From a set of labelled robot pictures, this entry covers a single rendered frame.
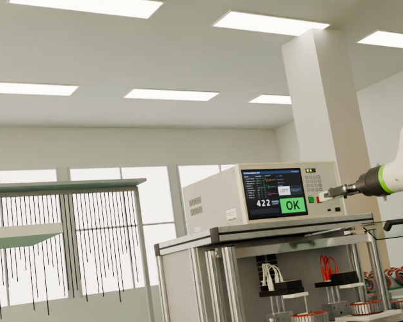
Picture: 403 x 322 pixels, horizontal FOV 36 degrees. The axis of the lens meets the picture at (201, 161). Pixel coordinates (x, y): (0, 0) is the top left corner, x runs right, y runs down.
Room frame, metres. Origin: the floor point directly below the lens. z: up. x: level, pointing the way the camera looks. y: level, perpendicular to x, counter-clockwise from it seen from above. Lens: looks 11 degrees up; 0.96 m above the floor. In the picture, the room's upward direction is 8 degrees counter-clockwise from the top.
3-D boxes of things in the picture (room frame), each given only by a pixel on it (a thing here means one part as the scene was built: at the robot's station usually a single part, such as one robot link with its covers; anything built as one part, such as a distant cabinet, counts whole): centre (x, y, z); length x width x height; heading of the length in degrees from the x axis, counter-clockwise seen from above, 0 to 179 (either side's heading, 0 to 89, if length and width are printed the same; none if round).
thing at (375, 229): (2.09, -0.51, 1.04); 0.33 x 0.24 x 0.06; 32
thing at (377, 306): (2.05, -0.46, 0.80); 0.11 x 0.11 x 0.04
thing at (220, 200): (2.26, -0.20, 1.22); 0.44 x 0.39 x 0.20; 122
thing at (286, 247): (2.07, -0.30, 1.03); 0.62 x 0.01 x 0.03; 122
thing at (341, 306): (2.17, -0.38, 0.80); 0.08 x 0.05 x 0.06; 122
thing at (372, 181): (1.86, -0.54, 1.18); 0.09 x 0.06 x 0.12; 122
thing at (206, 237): (2.25, -0.19, 1.09); 0.68 x 0.44 x 0.05; 122
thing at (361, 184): (1.92, -0.50, 1.18); 0.09 x 0.08 x 0.07; 32
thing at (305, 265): (2.20, -0.22, 0.92); 0.66 x 0.01 x 0.30; 122
